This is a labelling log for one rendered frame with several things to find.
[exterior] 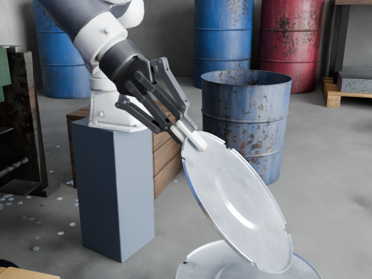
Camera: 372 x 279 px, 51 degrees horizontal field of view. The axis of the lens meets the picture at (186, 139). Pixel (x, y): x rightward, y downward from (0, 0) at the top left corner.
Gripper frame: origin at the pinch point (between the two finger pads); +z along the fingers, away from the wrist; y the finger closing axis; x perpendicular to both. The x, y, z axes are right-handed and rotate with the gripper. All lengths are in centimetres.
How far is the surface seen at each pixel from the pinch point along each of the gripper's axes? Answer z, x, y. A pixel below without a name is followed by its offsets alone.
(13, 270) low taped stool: -3.3, -14.8, -37.7
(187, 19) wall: -89, 373, -65
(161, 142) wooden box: -3, 86, -48
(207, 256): 22.4, 6.6, -18.3
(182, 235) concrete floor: 27, 55, -52
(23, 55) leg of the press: -64, 65, -57
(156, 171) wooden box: 5, 80, -56
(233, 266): 26.2, 4.0, -13.7
